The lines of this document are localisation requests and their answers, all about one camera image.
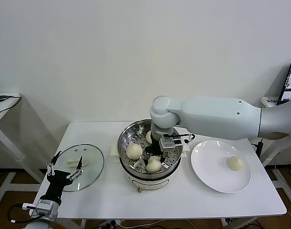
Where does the round white plate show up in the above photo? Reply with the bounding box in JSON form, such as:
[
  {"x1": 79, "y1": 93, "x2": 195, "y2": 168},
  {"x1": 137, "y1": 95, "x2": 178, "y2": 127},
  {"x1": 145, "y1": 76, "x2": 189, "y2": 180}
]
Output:
[{"x1": 190, "y1": 140, "x2": 252, "y2": 193}]

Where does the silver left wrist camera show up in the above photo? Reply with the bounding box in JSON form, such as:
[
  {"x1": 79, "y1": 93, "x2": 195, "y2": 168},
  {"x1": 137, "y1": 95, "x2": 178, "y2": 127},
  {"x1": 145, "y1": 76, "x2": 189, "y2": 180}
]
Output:
[{"x1": 22, "y1": 199, "x2": 53, "y2": 217}]

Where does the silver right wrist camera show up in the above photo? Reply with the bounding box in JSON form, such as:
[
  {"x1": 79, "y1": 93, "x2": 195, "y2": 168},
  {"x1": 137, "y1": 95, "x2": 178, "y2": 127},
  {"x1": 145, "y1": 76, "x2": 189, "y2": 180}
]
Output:
[{"x1": 159, "y1": 136, "x2": 186, "y2": 150}]

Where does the white electric cooking pot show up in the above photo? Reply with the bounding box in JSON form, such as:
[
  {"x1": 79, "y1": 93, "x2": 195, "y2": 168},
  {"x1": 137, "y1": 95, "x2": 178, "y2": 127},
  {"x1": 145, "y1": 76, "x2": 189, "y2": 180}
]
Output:
[{"x1": 110, "y1": 138, "x2": 190, "y2": 193}]

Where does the white floor power strip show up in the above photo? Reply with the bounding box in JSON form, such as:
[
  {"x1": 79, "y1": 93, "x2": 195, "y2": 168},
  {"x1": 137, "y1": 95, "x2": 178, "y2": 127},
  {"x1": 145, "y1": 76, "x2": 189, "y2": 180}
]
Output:
[{"x1": 97, "y1": 220, "x2": 122, "y2": 229}]

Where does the white side table with adapter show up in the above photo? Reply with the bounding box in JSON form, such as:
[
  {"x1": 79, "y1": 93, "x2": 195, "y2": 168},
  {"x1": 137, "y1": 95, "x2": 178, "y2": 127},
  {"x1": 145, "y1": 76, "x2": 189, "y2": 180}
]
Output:
[{"x1": 0, "y1": 92, "x2": 41, "y2": 206}]

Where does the round glass pot lid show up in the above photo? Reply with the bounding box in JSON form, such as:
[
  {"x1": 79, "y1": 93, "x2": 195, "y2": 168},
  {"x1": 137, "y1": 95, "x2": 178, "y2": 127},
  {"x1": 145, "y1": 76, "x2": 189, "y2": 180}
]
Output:
[{"x1": 49, "y1": 143, "x2": 104, "y2": 193}]

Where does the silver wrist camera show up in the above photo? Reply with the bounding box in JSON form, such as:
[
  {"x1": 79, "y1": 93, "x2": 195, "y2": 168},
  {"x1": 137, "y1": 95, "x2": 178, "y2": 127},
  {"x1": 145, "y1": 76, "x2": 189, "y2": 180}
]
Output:
[
  {"x1": 159, "y1": 136, "x2": 186, "y2": 150},
  {"x1": 22, "y1": 199, "x2": 53, "y2": 217}
]

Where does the perforated steel steamer basket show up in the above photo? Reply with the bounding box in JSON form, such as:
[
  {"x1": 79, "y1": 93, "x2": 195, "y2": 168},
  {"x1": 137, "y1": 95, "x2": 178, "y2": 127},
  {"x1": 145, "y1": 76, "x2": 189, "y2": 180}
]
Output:
[{"x1": 116, "y1": 120, "x2": 184, "y2": 175}]

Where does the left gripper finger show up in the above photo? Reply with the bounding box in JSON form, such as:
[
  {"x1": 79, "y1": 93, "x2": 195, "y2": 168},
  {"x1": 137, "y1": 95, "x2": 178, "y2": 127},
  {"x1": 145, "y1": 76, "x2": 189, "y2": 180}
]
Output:
[
  {"x1": 46, "y1": 150, "x2": 62, "y2": 176},
  {"x1": 66, "y1": 156, "x2": 83, "y2": 181}
]

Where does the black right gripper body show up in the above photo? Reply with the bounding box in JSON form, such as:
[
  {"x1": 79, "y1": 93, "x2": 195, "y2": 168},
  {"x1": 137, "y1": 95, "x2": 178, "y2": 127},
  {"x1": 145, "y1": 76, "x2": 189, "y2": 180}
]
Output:
[{"x1": 144, "y1": 139, "x2": 166, "y2": 165}]

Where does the black left camera cable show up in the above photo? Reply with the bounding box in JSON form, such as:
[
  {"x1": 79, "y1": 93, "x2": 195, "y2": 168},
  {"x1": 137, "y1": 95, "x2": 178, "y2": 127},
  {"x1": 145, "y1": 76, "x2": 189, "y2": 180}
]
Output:
[{"x1": 7, "y1": 204, "x2": 45, "y2": 224}]

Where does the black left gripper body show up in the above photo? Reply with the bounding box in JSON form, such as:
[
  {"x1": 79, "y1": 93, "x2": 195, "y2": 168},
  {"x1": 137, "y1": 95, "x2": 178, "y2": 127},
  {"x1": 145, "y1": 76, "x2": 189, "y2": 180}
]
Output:
[{"x1": 42, "y1": 169, "x2": 74, "y2": 203}]

